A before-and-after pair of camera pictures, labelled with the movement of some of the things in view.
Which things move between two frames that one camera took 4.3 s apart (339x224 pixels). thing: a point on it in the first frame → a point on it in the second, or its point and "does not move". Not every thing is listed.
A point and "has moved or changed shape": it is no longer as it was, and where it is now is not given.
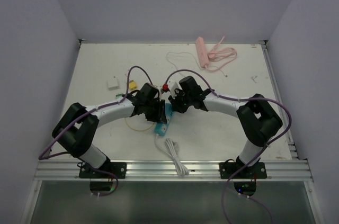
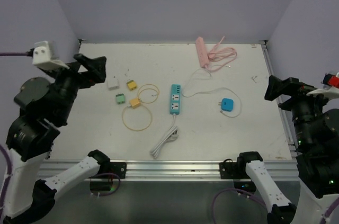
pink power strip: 215,59 does not move
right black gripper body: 182,101 → 304,107
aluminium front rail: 280,170 does not move
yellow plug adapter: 132,84 does not move
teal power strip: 160,129 has moved or changed shape
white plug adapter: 112,83 does not move
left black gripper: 159,115 → 96,71
